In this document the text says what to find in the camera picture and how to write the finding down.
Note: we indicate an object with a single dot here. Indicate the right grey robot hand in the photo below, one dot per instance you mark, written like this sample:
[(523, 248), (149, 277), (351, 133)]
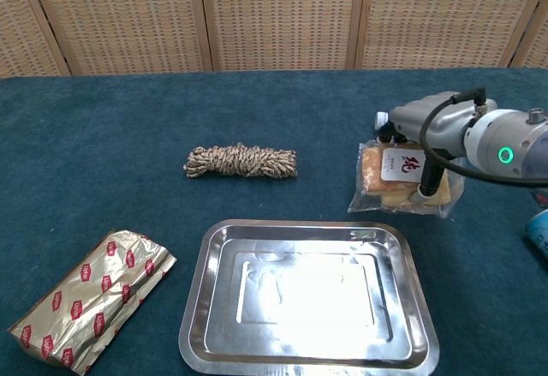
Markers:
[(436, 119)]

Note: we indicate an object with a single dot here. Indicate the packaged bread with white label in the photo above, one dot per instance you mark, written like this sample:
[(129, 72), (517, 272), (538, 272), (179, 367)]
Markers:
[(377, 179)]

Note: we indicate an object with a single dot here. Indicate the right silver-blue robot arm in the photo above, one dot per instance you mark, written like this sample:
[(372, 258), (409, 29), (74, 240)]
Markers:
[(514, 136)]

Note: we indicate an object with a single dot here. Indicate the rectangular stainless steel tray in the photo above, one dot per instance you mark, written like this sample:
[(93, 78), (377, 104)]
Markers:
[(308, 290)]

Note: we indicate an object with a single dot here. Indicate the clear plastic water bottle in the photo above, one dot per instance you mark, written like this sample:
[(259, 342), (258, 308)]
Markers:
[(380, 120)]

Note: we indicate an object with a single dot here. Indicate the light blue can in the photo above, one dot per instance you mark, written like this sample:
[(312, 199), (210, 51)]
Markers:
[(540, 232)]

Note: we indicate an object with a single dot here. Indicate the woven bamboo folding screen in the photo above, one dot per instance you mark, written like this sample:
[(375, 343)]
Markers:
[(278, 16)]

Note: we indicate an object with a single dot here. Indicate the blue felt table cover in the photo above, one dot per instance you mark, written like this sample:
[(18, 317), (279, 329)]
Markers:
[(107, 145)]

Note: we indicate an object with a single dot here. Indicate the gold Lipton foil package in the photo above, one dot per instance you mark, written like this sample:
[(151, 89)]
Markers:
[(90, 303)]

